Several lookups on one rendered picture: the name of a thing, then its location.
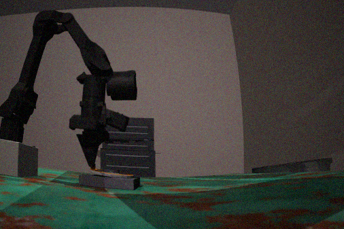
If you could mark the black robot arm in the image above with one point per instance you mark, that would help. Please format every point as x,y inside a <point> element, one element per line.
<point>121,85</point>

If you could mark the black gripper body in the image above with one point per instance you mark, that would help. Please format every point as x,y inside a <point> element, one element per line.
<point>89,120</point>

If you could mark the orange round plate with holes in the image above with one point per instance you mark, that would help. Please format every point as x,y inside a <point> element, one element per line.
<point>116,175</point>

